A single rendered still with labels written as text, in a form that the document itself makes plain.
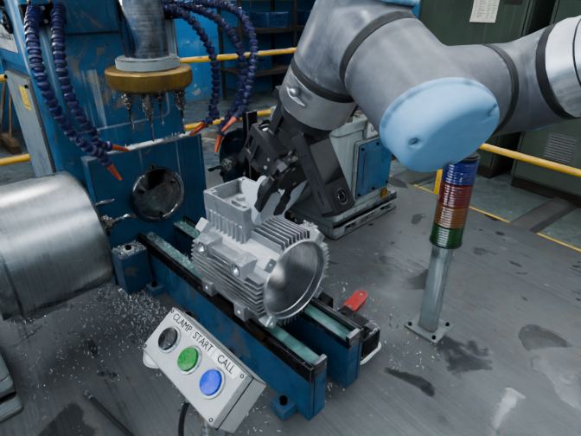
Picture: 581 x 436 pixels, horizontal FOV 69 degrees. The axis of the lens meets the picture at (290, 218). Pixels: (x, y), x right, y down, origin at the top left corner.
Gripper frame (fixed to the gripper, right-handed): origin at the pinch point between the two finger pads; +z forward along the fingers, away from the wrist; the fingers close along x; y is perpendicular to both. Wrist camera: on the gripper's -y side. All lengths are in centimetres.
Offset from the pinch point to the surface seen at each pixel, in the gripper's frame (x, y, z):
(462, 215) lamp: -34.8, -16.5, -1.9
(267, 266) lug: 0.7, -4.2, 7.9
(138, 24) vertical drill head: -3.4, 48.8, -0.7
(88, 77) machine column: 0, 62, 21
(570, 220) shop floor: -298, -48, 107
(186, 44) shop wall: -300, 431, 293
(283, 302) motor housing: -6.3, -7.8, 21.8
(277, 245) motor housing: -2.5, -2.2, 6.5
